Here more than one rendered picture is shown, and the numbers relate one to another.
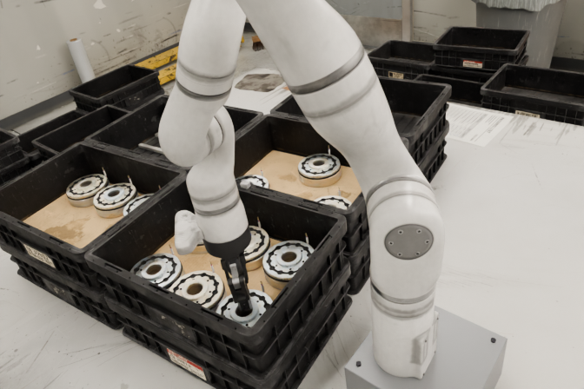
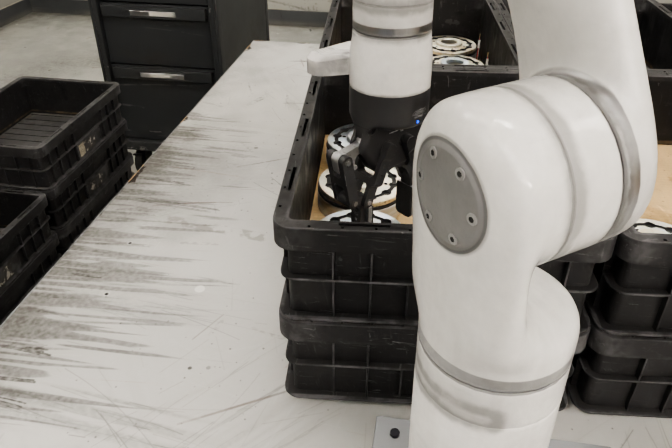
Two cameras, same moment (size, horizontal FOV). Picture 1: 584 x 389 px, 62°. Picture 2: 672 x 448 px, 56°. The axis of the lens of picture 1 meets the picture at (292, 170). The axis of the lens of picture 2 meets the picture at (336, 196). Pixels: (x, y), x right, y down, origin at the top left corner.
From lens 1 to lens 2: 0.47 m
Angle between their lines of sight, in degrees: 47
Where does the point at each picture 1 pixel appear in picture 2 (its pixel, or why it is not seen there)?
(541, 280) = not seen: outside the picture
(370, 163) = (523, 0)
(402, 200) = (494, 94)
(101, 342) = not seen: hidden behind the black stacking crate
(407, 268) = (437, 267)
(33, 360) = (252, 163)
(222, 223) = (362, 54)
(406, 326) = (424, 412)
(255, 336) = (280, 230)
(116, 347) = not seen: hidden behind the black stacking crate
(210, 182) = not seen: outside the picture
